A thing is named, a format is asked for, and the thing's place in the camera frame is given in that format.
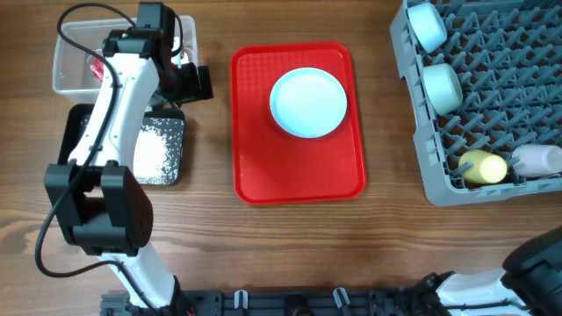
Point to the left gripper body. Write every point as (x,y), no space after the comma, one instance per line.
(182,85)

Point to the white napkin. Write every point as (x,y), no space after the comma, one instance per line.
(179,56)

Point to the pile of rice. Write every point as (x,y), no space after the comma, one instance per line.
(158,152)

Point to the red snack wrapper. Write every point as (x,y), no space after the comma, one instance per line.
(97,69)

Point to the light blue plate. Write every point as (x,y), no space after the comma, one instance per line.
(308,102)

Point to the light blue bowl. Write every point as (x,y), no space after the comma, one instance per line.
(428,26)

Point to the green bowl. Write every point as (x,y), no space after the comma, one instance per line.
(443,88)

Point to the yellow plastic cup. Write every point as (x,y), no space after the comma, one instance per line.
(486,167)

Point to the white plastic cup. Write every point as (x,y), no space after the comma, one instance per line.
(537,160)

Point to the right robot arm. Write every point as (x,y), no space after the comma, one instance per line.
(527,283)

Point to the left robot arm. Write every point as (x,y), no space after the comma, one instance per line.
(96,200)

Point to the grey dishwasher rack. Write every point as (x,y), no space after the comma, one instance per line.
(507,56)

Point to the black plastic tray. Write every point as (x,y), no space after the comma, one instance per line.
(78,120)

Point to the clear plastic bin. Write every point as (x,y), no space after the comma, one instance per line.
(72,77)

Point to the red serving tray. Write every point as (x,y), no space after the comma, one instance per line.
(271,166)

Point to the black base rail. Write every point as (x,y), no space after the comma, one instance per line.
(376,302)

